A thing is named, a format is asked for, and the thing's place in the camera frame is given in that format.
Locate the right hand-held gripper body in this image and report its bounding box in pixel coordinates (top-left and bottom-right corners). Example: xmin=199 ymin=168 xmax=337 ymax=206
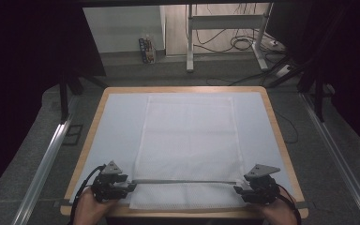
xmin=243 ymin=164 xmax=281 ymax=204

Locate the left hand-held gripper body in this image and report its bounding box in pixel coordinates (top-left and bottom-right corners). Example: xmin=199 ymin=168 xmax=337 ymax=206
xmin=92 ymin=159 xmax=128 ymax=203

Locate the white towel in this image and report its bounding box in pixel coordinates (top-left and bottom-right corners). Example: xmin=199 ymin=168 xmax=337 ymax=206
xmin=128 ymin=94 xmax=248 ymax=210

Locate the person's left hand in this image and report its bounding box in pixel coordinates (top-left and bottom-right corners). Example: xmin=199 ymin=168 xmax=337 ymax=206
xmin=73 ymin=187 xmax=118 ymax=225

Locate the person's right hand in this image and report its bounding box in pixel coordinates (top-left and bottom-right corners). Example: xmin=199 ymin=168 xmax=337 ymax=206
xmin=256 ymin=196 xmax=298 ymax=225

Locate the wooden framed work board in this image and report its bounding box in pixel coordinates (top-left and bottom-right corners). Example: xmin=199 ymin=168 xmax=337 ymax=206
xmin=69 ymin=92 xmax=294 ymax=204

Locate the black metal stand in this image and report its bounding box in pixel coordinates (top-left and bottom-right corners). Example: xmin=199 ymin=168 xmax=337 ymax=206
xmin=265 ymin=55 xmax=326 ymax=123
xmin=57 ymin=73 xmax=109 ymax=125

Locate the white power strip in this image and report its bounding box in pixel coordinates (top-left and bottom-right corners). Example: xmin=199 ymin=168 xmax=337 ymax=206
xmin=275 ymin=64 xmax=293 ymax=79

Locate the colourful snack packet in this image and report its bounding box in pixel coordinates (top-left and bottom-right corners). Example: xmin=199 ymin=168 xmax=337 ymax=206
xmin=138 ymin=31 xmax=158 ymax=65

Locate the dark curtain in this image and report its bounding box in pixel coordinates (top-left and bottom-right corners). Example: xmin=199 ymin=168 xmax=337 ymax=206
xmin=265 ymin=0 xmax=360 ymax=158
xmin=0 ymin=0 xmax=107 ymax=204

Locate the white board panel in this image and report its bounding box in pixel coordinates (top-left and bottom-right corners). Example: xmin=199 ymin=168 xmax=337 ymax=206
xmin=82 ymin=5 xmax=167 ymax=54

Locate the left hand-held gripper black cable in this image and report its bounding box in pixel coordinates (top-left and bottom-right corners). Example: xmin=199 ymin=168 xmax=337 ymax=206
xmin=69 ymin=164 xmax=107 ymax=225

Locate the hand-held gripper black cable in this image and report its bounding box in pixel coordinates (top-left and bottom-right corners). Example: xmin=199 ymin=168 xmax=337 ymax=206
xmin=69 ymin=164 xmax=107 ymax=225
xmin=277 ymin=183 xmax=302 ymax=225

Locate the right hand-held gripper black cable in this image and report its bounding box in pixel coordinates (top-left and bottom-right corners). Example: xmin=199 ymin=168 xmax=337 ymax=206
xmin=277 ymin=183 xmax=302 ymax=225

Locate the black rectangular floor frame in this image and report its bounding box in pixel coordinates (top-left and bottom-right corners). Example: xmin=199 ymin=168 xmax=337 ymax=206
xmin=62 ymin=124 xmax=84 ymax=146

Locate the aluminium floor rail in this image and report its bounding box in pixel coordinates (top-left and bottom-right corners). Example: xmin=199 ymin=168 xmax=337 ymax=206
xmin=299 ymin=92 xmax=360 ymax=225
xmin=10 ymin=97 xmax=79 ymax=225

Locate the thin black floor cable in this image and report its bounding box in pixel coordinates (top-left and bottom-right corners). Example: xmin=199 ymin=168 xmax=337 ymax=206
xmin=275 ymin=111 xmax=300 ymax=144

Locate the bundle of black floor cables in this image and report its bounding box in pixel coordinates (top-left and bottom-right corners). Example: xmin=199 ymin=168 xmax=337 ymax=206
xmin=193 ymin=27 xmax=278 ymax=54

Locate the white metal desk frame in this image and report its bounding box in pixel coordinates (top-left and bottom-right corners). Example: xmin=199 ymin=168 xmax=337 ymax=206
xmin=186 ymin=3 xmax=275 ymax=73

